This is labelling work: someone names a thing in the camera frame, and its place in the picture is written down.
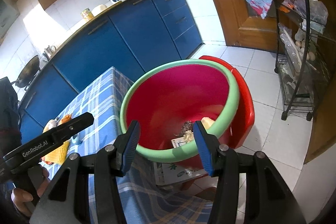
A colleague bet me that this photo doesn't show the yellow tin can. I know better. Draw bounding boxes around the yellow tin can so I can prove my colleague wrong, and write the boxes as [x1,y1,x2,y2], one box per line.
[81,8,95,22]

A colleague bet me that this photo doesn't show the blue kitchen cabinets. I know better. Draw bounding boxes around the blue kitchen cabinets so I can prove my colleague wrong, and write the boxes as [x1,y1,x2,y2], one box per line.
[19,0,202,143]

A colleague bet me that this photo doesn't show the pale yellow sponge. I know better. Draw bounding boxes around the pale yellow sponge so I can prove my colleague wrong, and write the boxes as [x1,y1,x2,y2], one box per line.
[201,117,215,130]

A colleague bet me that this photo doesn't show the white bowl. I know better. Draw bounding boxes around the white bowl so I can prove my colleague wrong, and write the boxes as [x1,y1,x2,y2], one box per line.
[92,5,107,16]

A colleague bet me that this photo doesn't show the yellow foam fruit net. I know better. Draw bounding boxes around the yellow foam fruit net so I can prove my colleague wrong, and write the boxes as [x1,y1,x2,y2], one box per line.
[42,141,70,165]

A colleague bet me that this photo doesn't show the steel teapot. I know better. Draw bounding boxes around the steel teapot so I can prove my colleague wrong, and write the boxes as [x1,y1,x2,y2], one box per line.
[43,46,57,61]

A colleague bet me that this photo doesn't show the white paper wad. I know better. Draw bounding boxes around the white paper wad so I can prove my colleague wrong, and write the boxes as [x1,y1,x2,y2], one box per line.
[183,130,194,143]

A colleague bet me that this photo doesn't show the black wire rack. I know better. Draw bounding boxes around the black wire rack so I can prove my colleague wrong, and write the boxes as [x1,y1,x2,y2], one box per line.
[273,0,335,121]

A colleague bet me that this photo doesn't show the red plastic stool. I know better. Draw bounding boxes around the red plastic stool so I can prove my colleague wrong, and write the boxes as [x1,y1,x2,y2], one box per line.
[180,55,255,191]

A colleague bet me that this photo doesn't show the yellow banana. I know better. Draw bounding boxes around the yellow banana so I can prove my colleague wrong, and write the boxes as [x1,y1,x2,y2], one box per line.
[43,119,58,133]

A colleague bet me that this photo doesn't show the cardboard box under stool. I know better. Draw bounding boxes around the cardboard box under stool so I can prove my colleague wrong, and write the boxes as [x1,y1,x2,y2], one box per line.
[153,162,207,186]

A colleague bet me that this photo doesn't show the blue plaid tablecloth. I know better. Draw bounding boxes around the blue plaid tablecloth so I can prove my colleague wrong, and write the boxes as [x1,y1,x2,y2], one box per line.
[30,68,212,223]

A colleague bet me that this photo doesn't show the blue curved plastic piece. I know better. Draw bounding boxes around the blue curved plastic piece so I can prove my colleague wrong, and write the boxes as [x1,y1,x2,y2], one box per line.
[71,134,83,145]

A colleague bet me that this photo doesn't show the wooden door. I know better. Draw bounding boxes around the wooden door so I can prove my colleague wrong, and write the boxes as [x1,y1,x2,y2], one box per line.
[213,0,335,164]

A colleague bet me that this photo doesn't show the teal white cardboard box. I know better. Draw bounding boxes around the teal white cardboard box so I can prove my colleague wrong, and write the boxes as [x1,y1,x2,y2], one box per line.
[171,137,186,148]

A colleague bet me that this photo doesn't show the metal scouring pad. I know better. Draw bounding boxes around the metal scouring pad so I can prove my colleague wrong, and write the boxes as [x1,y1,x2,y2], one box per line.
[175,121,194,138]

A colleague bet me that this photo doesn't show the black wok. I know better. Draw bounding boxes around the black wok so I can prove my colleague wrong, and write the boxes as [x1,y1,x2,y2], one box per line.
[11,55,41,88]

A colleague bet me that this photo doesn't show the person's left hand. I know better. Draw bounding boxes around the person's left hand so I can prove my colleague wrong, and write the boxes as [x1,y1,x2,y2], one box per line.
[11,167,50,217]

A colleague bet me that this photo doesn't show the red basin green rim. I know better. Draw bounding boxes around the red basin green rim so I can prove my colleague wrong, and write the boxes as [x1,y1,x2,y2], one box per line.
[120,59,240,169]

